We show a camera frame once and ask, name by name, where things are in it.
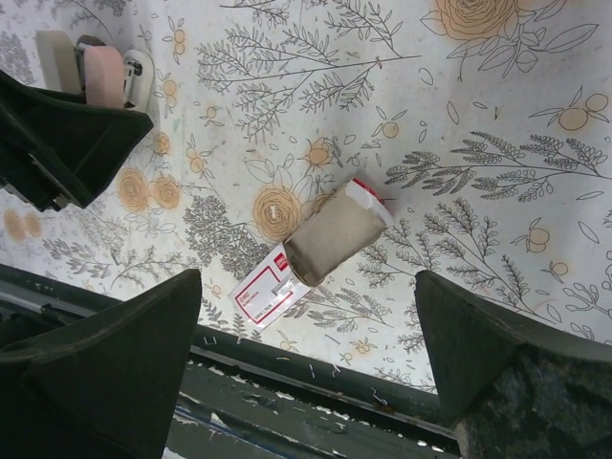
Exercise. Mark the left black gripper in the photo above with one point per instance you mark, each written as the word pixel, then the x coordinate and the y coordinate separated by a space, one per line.
pixel 56 150

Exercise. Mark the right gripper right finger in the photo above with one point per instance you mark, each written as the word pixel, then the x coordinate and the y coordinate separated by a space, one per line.
pixel 510 386

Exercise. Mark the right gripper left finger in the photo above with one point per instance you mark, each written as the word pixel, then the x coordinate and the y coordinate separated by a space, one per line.
pixel 104 386

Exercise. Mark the red white staple box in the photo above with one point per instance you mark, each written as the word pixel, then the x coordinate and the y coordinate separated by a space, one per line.
pixel 253 297

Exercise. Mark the cardboard staple box tray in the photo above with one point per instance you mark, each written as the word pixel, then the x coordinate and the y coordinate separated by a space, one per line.
pixel 348 222

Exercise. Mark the grey staple strip in tray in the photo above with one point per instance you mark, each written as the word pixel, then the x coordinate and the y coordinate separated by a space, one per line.
pixel 284 288

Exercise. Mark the floral table mat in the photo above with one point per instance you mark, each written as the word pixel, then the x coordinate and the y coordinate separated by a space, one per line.
pixel 484 125

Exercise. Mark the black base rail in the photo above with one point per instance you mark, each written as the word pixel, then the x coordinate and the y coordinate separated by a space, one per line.
pixel 243 399

